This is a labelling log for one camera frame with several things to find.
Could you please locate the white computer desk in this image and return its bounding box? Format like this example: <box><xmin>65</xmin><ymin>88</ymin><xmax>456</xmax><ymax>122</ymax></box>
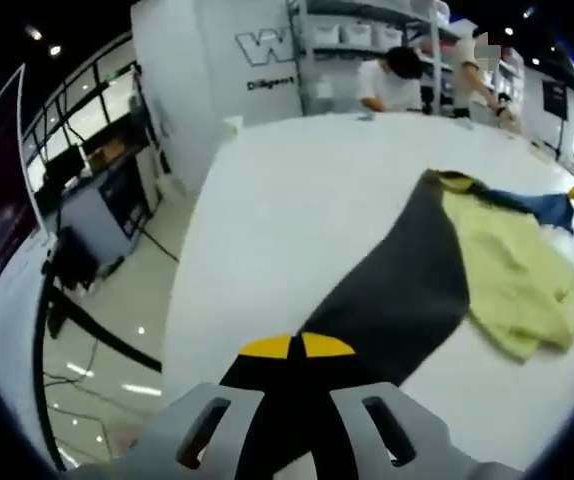
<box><xmin>0</xmin><ymin>224</ymin><xmax>163</xmax><ymax>374</ymax></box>

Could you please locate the white storage shelf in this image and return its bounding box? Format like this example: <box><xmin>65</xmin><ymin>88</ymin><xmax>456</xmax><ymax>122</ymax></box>
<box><xmin>486</xmin><ymin>47</ymin><xmax>526</xmax><ymax>109</ymax></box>

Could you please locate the black monitor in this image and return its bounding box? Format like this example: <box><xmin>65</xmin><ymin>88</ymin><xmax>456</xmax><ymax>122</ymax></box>
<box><xmin>44</xmin><ymin>144</ymin><xmax>86</xmax><ymax>189</ymax></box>

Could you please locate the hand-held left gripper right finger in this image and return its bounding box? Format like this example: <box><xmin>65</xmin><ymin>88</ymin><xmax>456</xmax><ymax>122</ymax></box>
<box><xmin>294</xmin><ymin>330</ymin><xmax>468</xmax><ymax>480</ymax></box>

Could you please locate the dark grey blue garment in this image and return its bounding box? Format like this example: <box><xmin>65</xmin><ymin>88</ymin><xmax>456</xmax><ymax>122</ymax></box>
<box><xmin>296</xmin><ymin>168</ymin><xmax>574</xmax><ymax>389</ymax></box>

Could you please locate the yellow cloth template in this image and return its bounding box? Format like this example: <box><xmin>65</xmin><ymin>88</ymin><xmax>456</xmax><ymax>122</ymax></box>
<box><xmin>441</xmin><ymin>189</ymin><xmax>574</xmax><ymax>364</ymax></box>

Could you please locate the black sign board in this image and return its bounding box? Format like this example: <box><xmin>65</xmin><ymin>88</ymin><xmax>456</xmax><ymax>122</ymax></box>
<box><xmin>541</xmin><ymin>78</ymin><xmax>569</xmax><ymax>119</ymax></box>

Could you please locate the dark cabinet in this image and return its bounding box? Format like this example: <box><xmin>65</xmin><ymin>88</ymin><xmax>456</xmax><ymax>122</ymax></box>
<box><xmin>59</xmin><ymin>144</ymin><xmax>163</xmax><ymax>266</ymax></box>

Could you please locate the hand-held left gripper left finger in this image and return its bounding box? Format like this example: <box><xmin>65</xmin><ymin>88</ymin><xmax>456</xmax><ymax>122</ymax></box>
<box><xmin>134</xmin><ymin>333</ymin><xmax>296</xmax><ymax>480</ymax></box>

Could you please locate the grey metal shelf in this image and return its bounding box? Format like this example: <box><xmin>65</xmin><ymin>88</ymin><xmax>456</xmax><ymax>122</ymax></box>
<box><xmin>286</xmin><ymin>0</ymin><xmax>456</xmax><ymax>116</ymax></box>

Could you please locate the cardboard box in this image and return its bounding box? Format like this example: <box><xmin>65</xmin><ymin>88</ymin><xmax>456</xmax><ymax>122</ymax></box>
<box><xmin>86</xmin><ymin>139</ymin><xmax>128</xmax><ymax>169</ymax></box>

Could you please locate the white storage bin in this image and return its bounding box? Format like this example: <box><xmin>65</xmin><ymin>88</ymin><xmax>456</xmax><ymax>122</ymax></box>
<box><xmin>344</xmin><ymin>23</ymin><xmax>374</xmax><ymax>47</ymax></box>
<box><xmin>311</xmin><ymin>22</ymin><xmax>341</xmax><ymax>46</ymax></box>
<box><xmin>375</xmin><ymin>25</ymin><xmax>405</xmax><ymax>49</ymax></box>

